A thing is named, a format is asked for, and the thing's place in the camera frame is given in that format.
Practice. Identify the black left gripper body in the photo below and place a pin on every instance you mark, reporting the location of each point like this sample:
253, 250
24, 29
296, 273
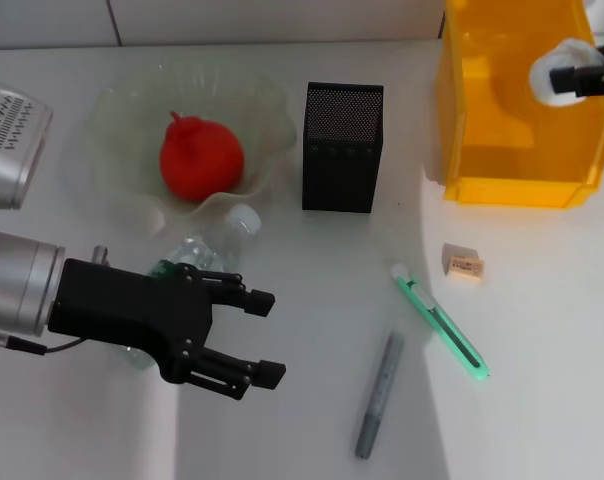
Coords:
122, 310

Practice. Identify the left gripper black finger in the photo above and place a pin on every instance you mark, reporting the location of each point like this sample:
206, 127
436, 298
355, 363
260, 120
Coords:
257, 304
267, 376

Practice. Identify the white paper ball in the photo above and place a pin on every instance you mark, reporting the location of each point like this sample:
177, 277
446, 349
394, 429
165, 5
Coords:
542, 75

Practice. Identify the clear green-label water bottle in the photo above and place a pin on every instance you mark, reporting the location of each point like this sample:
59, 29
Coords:
237, 235

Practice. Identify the green utility knife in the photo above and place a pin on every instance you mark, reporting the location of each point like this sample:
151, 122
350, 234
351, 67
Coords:
432, 310

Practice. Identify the beige eraser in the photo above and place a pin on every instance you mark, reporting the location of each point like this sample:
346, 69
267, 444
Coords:
464, 270

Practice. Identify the grey marker pen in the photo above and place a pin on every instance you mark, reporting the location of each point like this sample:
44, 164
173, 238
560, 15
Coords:
382, 385

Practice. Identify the black mesh pen holder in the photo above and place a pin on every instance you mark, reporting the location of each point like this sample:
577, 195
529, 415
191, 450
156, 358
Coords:
342, 165

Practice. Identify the green glass fruit bowl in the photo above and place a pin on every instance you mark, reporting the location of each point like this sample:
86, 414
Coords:
262, 125

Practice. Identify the yellow plastic bin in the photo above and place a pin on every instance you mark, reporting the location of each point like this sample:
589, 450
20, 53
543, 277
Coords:
507, 150

